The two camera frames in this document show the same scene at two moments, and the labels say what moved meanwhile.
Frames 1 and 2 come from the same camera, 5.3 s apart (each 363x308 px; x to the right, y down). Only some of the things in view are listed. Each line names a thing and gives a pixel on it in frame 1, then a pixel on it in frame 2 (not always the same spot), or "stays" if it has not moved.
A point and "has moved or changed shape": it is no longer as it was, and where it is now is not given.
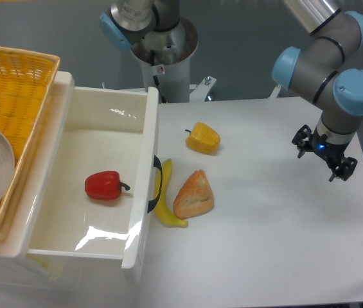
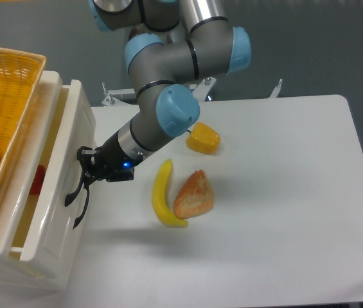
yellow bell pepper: [203, 138] stays
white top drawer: [97, 176] has moved or changed shape
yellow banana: [162, 210] stays
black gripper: [333, 153] to [106, 162]
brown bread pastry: [194, 197] stays
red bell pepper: [105, 185] to [37, 179]
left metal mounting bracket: [201, 89] stays
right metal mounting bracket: [275, 92] stays
